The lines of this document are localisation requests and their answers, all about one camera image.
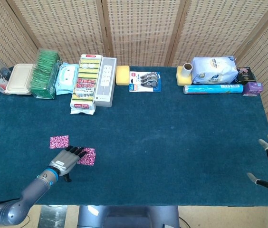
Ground clear box green tea bags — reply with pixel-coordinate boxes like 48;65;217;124
29;48;63;100

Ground small purple box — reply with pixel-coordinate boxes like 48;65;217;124
242;81;265;97

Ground teal carpet table mat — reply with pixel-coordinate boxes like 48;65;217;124
0;66;268;207

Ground yellow scouring sponge multipack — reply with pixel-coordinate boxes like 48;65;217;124
69;54;103;115

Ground grey robot torso base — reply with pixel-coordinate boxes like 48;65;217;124
77;205;180;228

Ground white paper roll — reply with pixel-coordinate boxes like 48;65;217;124
183;63;193;76

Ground yellow sponge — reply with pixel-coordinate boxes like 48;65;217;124
176;66;193;86
115;66;131;86

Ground correction tape blister pack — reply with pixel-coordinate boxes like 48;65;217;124
128;71;162;93

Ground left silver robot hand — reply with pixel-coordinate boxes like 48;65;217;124
48;146;86;183

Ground pink patterned card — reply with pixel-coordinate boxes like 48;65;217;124
49;135;70;150

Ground silver metal table leg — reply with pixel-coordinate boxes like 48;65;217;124
38;205;68;228

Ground beige lidded lunch box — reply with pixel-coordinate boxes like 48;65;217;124
4;63;35;96

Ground black snack packet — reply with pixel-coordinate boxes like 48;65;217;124
236;66;254;86

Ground white power strip box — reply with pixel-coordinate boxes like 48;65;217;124
93;57;117;108

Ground pink patterned cloth square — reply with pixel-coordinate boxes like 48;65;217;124
77;147;96;166

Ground woven wooden folding screen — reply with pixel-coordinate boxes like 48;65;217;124
0;0;268;228

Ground light blue wet wipes pack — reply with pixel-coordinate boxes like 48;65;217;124
55;62;80;96

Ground blue plastic wrap roll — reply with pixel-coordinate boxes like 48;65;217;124
183;84;244;95

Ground white blue tissue bag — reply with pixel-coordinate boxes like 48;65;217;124
191;56;239;85

